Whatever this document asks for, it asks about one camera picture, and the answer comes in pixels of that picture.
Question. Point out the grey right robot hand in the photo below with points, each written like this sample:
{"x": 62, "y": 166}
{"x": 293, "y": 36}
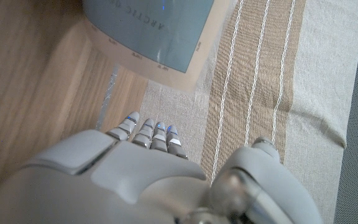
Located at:
{"x": 129, "y": 174}

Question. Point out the rolled world map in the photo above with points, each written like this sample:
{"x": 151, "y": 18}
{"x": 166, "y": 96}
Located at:
{"x": 154, "y": 31}

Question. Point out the beige striped curtain backdrop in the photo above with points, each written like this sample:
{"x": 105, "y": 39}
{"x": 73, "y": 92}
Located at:
{"x": 315, "y": 77}

